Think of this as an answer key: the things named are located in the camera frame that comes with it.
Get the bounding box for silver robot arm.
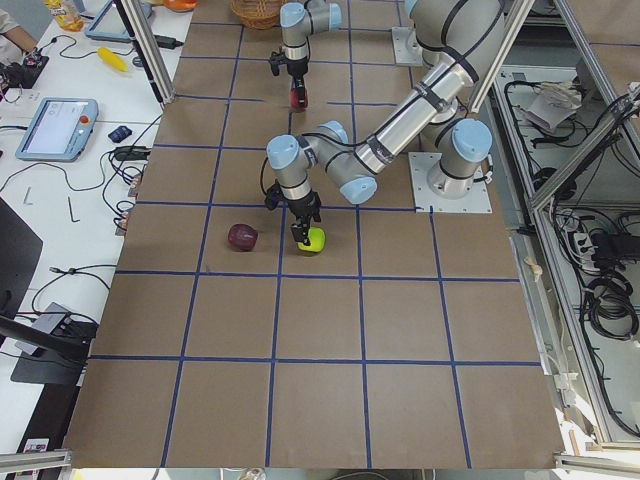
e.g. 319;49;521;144
269;1;343;111
263;1;505;246

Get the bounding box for teach pendant tablet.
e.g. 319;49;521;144
85;1;130;43
15;97;99;163

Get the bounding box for allen key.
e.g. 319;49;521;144
23;186;33;206
67;196;80;223

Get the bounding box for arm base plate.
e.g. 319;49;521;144
391;26;423;67
408;152;493;214

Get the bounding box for wicker basket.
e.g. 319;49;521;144
230;0;284;30

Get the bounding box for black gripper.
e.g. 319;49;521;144
288;193;322;246
287;57;308;107

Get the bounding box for grey usb hub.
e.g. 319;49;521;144
31;302;71;334

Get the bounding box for near teach pendant tablet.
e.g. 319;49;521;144
15;97;99;163

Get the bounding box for dark blue small pouch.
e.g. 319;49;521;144
108;125;132;144

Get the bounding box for black monitor stand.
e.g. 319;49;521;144
1;202;97;385

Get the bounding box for black power adapter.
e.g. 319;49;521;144
154;35;184;50

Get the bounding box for orange cylindrical container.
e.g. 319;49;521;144
162;0;198;13

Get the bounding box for yellow toy corn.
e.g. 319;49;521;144
96;47;130;75

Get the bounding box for green apple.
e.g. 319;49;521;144
297;227;326;253

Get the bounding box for aluminium frame post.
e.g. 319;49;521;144
114;0;176;105

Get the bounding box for dark red apple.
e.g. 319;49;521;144
227;223;259;251

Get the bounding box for far teach pendant tablet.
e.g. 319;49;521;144
85;1;130;43

